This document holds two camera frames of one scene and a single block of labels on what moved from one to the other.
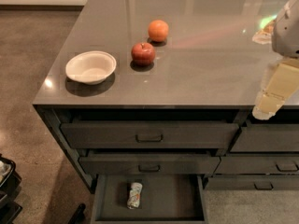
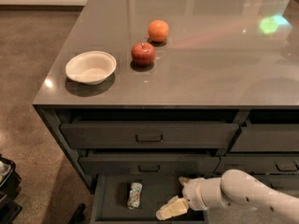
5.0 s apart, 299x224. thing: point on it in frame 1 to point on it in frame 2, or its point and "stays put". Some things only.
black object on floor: [78, 217] stays put
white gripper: [286, 32] to [191, 192]
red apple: [143, 54] stays put
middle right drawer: [263, 164] stays put
